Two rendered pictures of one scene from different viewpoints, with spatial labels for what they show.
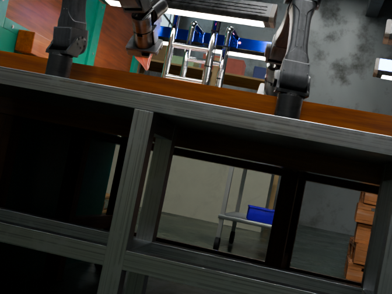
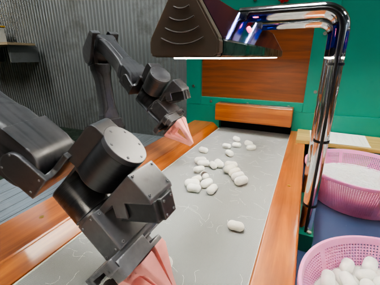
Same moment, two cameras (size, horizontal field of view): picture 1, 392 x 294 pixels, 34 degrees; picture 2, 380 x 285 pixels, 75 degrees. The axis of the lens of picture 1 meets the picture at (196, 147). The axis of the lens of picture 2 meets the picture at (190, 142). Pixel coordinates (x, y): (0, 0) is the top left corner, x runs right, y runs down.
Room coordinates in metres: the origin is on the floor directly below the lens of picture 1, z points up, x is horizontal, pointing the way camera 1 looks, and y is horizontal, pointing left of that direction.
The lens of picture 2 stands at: (2.15, -0.44, 1.04)
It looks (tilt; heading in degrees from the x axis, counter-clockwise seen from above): 19 degrees down; 102
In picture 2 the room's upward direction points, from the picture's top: straight up
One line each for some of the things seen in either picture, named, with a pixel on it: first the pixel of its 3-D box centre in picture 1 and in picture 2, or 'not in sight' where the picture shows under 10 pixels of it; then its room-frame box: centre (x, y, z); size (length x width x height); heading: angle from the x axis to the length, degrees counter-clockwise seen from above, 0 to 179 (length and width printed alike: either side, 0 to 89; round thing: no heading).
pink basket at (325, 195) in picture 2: not in sight; (356, 182); (2.47, 0.23, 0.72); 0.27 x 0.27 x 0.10
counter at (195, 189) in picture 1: (182, 181); not in sight; (7.93, 0.07, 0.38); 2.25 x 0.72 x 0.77; 80
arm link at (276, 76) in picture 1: (290, 84); not in sight; (1.57, -0.20, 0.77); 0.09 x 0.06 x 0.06; 91
